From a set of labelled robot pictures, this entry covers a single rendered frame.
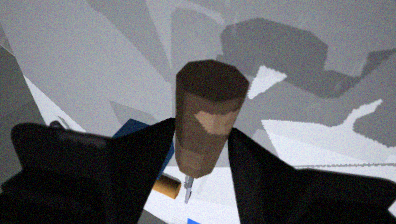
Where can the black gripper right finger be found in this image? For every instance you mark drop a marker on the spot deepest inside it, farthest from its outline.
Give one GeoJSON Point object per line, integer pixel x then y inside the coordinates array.
{"type": "Point", "coordinates": [270, 191]}

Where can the blue cube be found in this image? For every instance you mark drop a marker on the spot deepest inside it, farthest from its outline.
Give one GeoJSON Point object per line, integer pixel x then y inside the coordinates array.
{"type": "Point", "coordinates": [132, 126]}

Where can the blue flat strip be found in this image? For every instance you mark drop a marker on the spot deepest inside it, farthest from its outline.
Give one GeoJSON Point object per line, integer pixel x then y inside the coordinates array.
{"type": "Point", "coordinates": [189, 221]}

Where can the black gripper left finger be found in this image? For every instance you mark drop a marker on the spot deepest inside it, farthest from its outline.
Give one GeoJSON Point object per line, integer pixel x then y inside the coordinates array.
{"type": "Point", "coordinates": [126, 167]}

